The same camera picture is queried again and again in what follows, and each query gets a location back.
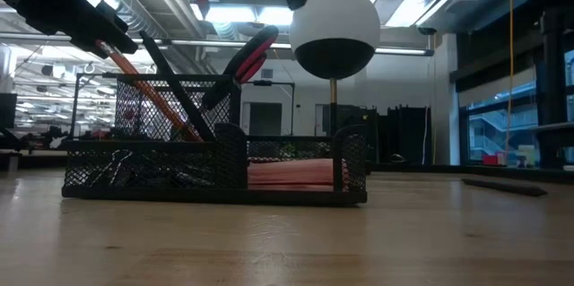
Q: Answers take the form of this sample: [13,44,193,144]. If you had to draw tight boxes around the black pen with white print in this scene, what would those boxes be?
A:
[138,30,216,143]

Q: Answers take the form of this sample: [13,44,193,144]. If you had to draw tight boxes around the black red handled scissors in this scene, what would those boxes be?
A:
[199,24,280,112]

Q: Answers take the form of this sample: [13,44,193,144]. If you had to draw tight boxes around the black mesh desk organizer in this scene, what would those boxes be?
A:
[61,73,369,207]

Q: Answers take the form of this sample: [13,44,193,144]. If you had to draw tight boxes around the pink sticky note pad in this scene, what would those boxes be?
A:
[247,158,349,192]

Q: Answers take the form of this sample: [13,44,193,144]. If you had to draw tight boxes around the white globe lamp black base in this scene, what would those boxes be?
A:
[289,0,382,175]

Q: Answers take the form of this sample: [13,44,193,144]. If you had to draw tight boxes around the black background gantry stand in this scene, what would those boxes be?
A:
[241,79,297,137]

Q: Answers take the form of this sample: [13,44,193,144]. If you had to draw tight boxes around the black background monitor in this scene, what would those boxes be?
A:
[0,91,18,130]

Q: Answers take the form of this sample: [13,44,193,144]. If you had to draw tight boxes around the black binder clip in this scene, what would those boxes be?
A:
[91,149,135,187]

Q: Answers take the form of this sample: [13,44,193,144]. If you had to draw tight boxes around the long ceiling tube light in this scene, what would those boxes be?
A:
[132,37,435,57]

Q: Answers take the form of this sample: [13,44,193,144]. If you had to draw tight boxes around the black cabinet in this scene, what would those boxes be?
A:
[387,105,432,166]
[321,104,378,161]

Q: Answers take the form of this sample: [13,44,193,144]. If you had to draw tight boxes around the black stand pole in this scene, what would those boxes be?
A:
[540,5,567,170]

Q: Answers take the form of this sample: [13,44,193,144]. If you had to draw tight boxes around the white hanging cable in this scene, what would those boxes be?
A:
[421,105,431,166]

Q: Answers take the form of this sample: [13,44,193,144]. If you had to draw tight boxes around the black aluminium table frame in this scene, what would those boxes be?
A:
[367,160,574,184]

